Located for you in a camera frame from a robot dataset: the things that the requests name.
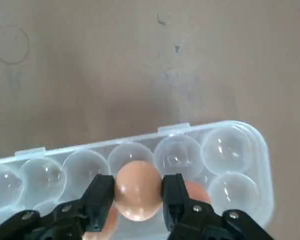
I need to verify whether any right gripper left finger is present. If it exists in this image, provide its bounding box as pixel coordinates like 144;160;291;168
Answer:
0;174;116;240

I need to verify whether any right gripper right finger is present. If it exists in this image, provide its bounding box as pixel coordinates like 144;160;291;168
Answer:
161;174;273;240

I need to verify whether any transparent twelve-slot egg tray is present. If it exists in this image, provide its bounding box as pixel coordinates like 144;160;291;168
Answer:
0;119;275;240

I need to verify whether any brown egg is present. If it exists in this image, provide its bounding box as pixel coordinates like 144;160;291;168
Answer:
82;204;120;240
183;181;212;208
114;161;163;222

